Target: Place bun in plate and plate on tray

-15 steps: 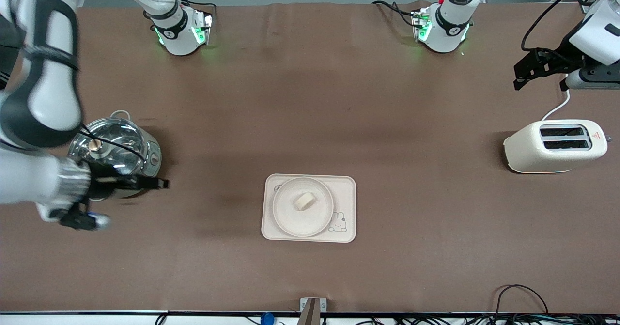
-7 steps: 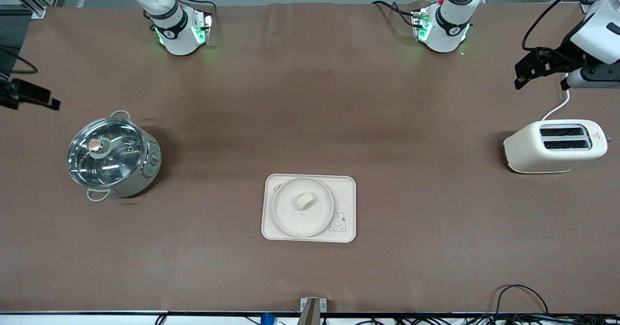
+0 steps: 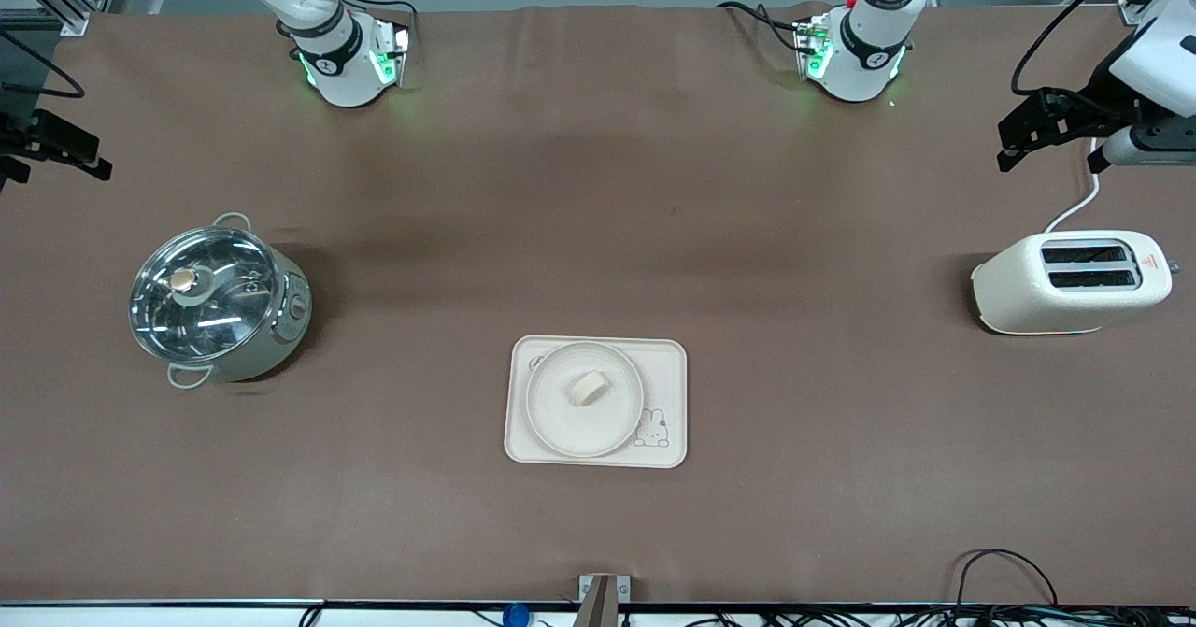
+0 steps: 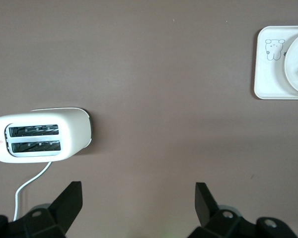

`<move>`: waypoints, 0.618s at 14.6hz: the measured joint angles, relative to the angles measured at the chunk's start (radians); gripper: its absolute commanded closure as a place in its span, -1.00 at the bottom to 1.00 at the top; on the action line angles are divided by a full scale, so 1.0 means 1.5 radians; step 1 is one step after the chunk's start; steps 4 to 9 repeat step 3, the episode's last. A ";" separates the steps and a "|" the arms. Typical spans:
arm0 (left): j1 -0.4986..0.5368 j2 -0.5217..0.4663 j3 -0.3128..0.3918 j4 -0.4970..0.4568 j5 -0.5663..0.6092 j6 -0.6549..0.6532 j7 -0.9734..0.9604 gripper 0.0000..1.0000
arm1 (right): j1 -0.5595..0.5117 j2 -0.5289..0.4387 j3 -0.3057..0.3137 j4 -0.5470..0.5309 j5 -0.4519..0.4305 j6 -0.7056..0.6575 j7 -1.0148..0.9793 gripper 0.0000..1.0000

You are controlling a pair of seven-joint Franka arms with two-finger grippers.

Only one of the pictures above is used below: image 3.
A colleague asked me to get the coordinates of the black right base cable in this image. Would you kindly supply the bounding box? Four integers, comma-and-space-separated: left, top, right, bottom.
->
322, 0, 419, 49

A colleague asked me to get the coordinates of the black cable loop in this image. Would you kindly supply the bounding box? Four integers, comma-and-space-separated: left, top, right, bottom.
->
953, 549, 1061, 609

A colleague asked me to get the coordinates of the cream two-slot toaster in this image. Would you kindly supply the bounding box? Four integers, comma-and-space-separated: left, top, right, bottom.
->
970, 230, 1174, 335

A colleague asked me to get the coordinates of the cream round plate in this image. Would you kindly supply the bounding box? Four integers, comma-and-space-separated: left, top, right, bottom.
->
526, 341, 646, 459

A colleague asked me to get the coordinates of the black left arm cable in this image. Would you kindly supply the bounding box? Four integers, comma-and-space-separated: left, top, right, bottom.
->
1012, 0, 1155, 95

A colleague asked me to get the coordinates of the pale green electric pot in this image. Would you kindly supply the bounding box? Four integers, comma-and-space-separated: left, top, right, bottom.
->
129, 213, 312, 390

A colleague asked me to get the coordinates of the black left base cable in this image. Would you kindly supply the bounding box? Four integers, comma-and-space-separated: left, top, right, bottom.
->
718, 1, 806, 53

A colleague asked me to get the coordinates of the grey metal bracket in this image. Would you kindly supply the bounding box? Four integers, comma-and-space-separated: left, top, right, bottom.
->
577, 574, 632, 627

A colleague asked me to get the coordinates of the cream rabbit print tray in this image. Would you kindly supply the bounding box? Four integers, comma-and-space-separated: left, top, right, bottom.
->
504, 335, 689, 469

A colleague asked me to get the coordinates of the glass pot lid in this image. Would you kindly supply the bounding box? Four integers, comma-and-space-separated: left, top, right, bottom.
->
129, 227, 279, 364

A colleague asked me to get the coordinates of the black cable bundle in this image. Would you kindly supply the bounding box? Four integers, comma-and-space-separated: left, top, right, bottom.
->
654, 606, 1196, 627

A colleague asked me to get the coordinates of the white toaster power cable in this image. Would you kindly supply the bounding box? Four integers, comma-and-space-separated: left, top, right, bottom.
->
1044, 136, 1102, 234

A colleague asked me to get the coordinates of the brown table mat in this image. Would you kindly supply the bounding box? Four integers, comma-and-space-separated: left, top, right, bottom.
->
0, 1, 1196, 606

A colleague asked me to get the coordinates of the black base cable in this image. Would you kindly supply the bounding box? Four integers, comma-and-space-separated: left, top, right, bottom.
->
718, 1, 806, 53
322, 0, 419, 49

